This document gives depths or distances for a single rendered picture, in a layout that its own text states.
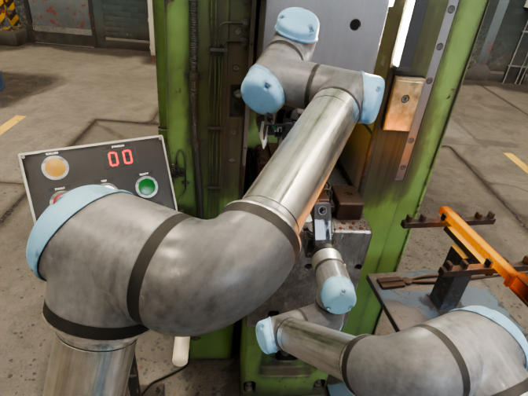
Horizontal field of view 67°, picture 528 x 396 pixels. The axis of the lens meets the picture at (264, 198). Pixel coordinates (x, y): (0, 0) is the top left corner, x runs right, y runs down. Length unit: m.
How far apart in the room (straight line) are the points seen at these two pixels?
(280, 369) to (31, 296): 1.36
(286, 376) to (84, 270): 1.48
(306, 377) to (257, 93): 1.40
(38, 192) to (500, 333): 0.96
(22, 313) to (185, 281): 2.07
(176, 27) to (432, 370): 1.00
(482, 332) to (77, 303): 0.54
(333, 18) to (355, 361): 0.78
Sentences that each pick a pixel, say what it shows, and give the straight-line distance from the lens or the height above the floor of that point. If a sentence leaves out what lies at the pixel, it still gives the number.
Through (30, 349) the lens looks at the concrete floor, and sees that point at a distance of 2.23.
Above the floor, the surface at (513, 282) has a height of 0.99.
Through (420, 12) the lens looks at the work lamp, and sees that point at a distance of 1.26.
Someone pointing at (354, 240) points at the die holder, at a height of 0.88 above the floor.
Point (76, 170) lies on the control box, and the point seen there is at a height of 1.15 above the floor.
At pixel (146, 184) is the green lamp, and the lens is 1.09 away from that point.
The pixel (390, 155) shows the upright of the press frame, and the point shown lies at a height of 1.09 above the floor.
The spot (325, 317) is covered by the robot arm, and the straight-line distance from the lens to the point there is 0.98.
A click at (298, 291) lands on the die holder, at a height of 0.65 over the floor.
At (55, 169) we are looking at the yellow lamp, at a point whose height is 1.16.
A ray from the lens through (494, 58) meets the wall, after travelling 8.19.
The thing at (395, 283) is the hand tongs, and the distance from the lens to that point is 1.41.
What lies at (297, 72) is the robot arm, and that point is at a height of 1.49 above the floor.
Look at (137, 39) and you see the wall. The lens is 7.38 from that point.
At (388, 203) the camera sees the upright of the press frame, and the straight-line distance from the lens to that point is 1.53.
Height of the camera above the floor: 1.65
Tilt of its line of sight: 32 degrees down
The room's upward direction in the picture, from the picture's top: 6 degrees clockwise
